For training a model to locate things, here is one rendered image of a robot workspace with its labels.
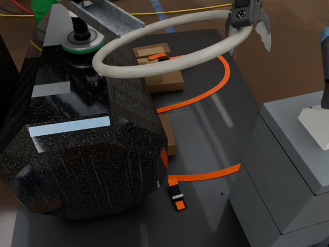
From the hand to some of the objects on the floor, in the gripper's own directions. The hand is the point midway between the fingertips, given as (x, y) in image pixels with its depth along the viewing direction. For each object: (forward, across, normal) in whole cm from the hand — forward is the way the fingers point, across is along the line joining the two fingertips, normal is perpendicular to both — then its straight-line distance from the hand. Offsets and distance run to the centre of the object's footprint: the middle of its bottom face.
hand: (249, 52), depth 81 cm
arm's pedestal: (+121, +3, -37) cm, 126 cm away
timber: (+86, +79, -68) cm, 135 cm away
